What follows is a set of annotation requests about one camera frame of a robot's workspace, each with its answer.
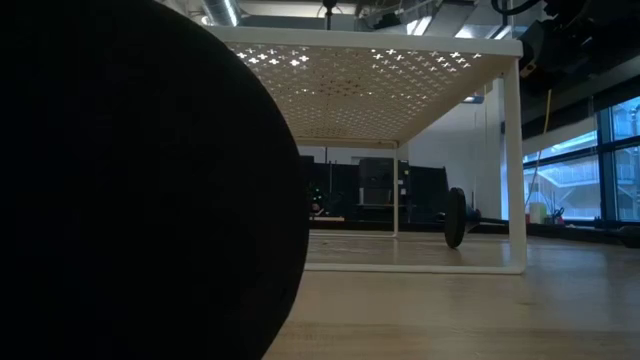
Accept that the black office partition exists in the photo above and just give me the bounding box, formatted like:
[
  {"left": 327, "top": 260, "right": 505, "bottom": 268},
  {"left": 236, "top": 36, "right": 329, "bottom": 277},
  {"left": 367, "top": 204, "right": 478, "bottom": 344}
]
[{"left": 299, "top": 155, "right": 451, "bottom": 224}]

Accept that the white perforated metal shelf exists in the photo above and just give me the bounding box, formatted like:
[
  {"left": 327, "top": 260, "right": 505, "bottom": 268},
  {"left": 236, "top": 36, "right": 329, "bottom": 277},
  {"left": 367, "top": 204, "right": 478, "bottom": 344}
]
[{"left": 203, "top": 24, "right": 529, "bottom": 276}]

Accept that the white green bottle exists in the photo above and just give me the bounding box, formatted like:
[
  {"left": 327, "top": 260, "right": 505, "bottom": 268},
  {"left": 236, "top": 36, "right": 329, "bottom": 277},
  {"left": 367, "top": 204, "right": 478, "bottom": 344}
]
[{"left": 528, "top": 201, "right": 549, "bottom": 226}]

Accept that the black aluminium table frame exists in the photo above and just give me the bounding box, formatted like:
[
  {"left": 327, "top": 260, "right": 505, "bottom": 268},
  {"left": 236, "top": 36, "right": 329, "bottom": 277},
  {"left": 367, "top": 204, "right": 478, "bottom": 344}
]
[{"left": 307, "top": 217, "right": 640, "bottom": 249}]

